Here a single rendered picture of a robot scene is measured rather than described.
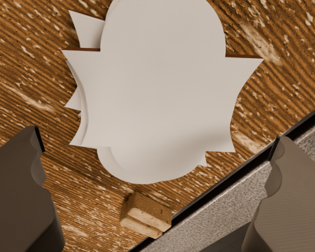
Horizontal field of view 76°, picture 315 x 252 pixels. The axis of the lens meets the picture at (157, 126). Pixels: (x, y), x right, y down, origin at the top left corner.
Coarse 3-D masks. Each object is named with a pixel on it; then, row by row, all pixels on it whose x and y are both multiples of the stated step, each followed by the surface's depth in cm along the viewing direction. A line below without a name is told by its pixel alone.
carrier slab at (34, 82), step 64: (0, 0) 15; (64, 0) 15; (256, 0) 15; (0, 64) 17; (64, 64) 17; (0, 128) 21; (64, 128) 21; (256, 128) 20; (128, 192) 26; (192, 192) 25
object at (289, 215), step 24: (288, 144) 10; (288, 168) 8; (312, 168) 8; (288, 192) 7; (312, 192) 7; (264, 216) 6; (288, 216) 6; (312, 216) 6; (264, 240) 6; (288, 240) 6; (312, 240) 6
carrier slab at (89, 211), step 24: (0, 144) 22; (48, 168) 24; (72, 168) 24; (72, 192) 26; (96, 192) 26; (120, 192) 26; (72, 216) 28; (96, 216) 28; (72, 240) 32; (96, 240) 31; (120, 240) 31
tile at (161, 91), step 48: (144, 0) 11; (192, 0) 11; (96, 48) 13; (144, 48) 12; (192, 48) 12; (96, 96) 14; (144, 96) 14; (192, 96) 14; (96, 144) 16; (144, 144) 16; (192, 144) 16
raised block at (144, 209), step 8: (136, 192) 25; (128, 200) 25; (136, 200) 24; (144, 200) 25; (152, 200) 26; (128, 208) 24; (136, 208) 23; (144, 208) 24; (152, 208) 25; (160, 208) 26; (168, 208) 27; (136, 216) 24; (144, 216) 24; (152, 216) 24; (160, 216) 25; (168, 216) 26; (152, 224) 25; (160, 224) 25; (168, 224) 25
